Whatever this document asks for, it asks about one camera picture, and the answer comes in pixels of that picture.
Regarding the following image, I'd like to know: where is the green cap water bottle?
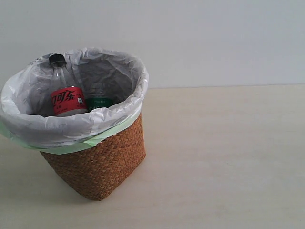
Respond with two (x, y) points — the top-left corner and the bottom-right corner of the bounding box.
(85, 83), (114, 112)

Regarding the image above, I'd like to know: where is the red label cola bottle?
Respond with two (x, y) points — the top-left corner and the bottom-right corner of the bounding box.
(49, 53), (88, 117)

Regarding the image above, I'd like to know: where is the white plastic bin liner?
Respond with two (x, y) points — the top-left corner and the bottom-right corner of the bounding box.
(0, 48), (149, 155)

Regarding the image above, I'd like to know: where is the woven brown wicker basket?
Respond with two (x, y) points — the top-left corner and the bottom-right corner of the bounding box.
(41, 115), (146, 201)

